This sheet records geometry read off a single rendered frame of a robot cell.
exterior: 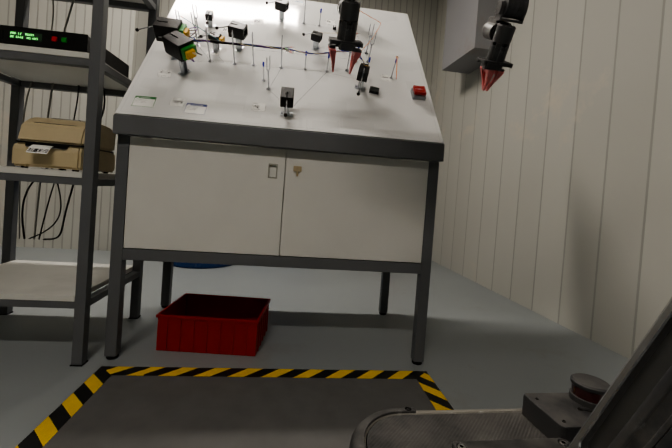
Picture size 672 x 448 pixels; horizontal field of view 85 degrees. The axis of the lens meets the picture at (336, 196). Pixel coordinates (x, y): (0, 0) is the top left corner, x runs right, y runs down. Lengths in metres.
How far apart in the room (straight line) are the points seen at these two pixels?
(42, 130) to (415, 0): 3.86
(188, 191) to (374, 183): 0.68
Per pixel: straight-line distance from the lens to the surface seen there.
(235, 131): 1.37
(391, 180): 1.43
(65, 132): 1.62
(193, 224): 1.43
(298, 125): 1.38
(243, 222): 1.40
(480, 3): 3.24
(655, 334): 0.40
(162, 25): 1.64
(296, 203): 1.38
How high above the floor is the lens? 0.67
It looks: 1 degrees down
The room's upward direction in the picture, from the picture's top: 4 degrees clockwise
